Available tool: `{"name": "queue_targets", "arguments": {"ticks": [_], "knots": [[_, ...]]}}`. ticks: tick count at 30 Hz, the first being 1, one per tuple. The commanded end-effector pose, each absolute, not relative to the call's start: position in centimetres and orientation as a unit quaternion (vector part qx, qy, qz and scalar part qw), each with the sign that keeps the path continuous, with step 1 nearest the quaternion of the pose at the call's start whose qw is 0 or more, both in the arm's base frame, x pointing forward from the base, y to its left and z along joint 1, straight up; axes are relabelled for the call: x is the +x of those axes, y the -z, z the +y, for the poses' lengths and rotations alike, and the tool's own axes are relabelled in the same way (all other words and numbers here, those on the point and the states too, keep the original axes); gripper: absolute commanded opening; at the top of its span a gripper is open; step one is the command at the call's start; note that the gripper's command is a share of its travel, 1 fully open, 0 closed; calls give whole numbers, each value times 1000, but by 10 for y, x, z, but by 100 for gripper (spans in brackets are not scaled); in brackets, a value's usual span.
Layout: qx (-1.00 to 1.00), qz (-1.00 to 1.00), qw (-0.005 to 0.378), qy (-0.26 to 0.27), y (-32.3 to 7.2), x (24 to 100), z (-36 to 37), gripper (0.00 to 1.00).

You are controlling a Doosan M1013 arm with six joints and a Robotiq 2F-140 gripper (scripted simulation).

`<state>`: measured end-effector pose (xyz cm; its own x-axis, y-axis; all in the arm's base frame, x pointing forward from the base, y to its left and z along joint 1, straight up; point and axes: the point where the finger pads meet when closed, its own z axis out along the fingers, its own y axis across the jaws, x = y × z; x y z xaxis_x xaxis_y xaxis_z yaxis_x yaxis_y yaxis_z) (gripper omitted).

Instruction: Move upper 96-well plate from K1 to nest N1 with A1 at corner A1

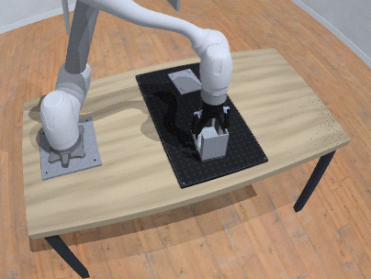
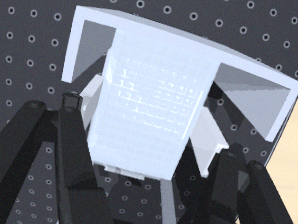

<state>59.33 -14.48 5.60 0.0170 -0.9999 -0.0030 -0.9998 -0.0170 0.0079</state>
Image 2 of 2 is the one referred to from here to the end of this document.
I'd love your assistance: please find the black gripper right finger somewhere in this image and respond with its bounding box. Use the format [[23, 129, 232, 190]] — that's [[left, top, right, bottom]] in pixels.
[[190, 107, 294, 224]]

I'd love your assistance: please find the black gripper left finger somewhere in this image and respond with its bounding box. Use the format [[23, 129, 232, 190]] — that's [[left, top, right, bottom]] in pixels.
[[0, 75, 114, 224]]

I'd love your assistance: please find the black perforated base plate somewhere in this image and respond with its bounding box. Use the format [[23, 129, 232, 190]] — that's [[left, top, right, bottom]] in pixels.
[[0, 0, 298, 224]]

